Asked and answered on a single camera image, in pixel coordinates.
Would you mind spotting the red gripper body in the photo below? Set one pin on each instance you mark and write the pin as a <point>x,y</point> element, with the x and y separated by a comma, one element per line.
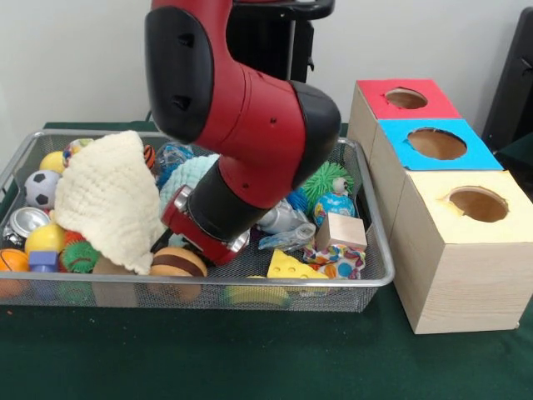
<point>204,242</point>

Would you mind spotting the green spiky ball with eyes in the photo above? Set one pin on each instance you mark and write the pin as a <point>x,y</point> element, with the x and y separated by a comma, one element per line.
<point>326,182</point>

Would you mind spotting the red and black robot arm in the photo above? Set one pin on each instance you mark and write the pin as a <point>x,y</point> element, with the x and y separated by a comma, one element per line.
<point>250,108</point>

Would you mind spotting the clear mesh bin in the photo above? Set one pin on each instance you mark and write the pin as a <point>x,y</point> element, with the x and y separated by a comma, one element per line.
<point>372,267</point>

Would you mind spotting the wooden box with three holes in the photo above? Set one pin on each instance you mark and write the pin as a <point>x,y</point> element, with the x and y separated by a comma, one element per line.
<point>466,283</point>

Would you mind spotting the mint green muslin cloth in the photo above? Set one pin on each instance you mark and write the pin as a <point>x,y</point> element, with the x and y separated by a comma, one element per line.
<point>187,177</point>

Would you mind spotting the yellow cheese wedge toy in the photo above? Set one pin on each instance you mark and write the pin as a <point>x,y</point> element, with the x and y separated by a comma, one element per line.
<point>291,267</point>

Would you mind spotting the blue spiky ball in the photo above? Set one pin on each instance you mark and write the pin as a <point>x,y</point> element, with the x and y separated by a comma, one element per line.
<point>298,200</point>

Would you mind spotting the cream muslin cloth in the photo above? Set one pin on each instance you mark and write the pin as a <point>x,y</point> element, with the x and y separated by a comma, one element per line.
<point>108,200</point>

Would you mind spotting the dark green tablecloth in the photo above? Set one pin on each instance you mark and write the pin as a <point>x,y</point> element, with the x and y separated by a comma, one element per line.
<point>250,358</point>

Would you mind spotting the blue globe ball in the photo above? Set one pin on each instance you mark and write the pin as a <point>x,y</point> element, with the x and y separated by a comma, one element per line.
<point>335,208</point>

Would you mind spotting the plain wooden block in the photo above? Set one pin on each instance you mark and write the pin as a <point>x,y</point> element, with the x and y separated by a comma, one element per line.
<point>341,231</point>

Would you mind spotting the dark green side table cloth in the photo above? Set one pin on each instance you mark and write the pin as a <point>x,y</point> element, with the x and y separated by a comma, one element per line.
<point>520,160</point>

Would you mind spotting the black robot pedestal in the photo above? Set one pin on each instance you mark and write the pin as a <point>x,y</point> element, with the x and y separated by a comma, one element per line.
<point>283,33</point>

